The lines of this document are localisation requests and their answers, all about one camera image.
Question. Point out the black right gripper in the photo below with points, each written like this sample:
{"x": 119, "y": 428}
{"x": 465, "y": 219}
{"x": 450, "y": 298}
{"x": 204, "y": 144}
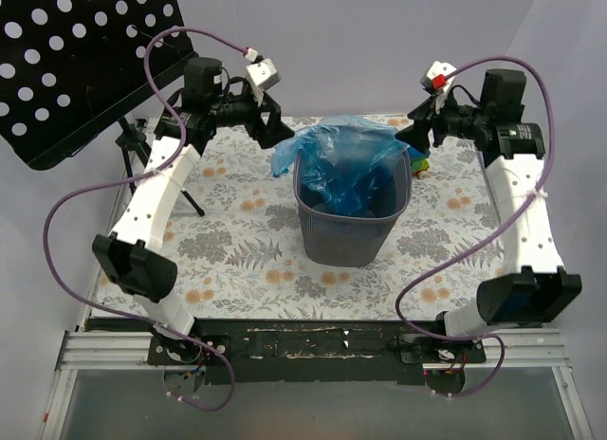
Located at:
{"x": 434, "y": 122}

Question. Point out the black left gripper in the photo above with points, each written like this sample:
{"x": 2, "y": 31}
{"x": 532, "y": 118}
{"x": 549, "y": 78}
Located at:
{"x": 262, "y": 118}

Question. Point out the blue plastic trash bag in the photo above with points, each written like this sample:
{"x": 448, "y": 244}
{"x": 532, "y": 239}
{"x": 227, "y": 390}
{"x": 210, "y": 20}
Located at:
{"x": 345, "y": 159}

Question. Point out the grey mesh trash bin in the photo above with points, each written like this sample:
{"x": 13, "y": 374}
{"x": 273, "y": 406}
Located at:
{"x": 334, "y": 240}

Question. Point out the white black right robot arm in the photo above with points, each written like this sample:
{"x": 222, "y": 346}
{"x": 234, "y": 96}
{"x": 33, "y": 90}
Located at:
{"x": 535, "y": 286}

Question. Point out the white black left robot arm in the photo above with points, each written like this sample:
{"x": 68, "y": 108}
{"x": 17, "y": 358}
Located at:
{"x": 130, "y": 255}

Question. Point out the colourful toy brick car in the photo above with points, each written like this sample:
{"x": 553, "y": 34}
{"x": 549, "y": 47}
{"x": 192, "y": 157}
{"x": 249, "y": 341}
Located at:
{"x": 419, "y": 163}

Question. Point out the black perforated music stand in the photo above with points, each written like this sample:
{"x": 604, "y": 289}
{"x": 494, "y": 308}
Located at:
{"x": 72, "y": 68}

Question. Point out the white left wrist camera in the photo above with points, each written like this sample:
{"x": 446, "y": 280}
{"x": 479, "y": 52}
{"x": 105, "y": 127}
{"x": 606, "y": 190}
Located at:
{"x": 262, "y": 74}

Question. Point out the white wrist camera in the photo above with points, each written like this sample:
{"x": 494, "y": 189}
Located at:
{"x": 435, "y": 82}
{"x": 262, "y": 74}

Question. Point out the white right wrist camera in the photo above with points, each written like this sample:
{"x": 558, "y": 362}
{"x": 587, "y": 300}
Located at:
{"x": 435, "y": 82}

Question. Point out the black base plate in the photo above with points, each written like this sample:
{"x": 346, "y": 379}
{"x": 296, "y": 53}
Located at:
{"x": 265, "y": 351}

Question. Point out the aluminium frame rail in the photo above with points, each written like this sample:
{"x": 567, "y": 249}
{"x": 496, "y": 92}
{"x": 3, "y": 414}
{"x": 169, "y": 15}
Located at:
{"x": 107, "y": 351}

